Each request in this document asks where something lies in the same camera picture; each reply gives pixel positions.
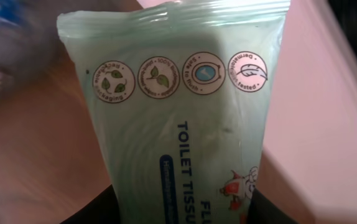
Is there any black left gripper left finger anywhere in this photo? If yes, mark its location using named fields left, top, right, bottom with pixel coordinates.
left=61, top=185, right=119, bottom=224

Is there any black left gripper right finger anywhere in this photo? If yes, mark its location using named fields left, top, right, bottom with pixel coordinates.
left=246, top=189, right=297, bottom=224

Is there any green toilet tissue pack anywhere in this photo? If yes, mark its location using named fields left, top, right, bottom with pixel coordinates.
left=57, top=1, right=290, bottom=223

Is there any blue Oreo cookie pack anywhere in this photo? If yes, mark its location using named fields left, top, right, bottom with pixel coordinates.
left=0, top=0, right=25, bottom=26

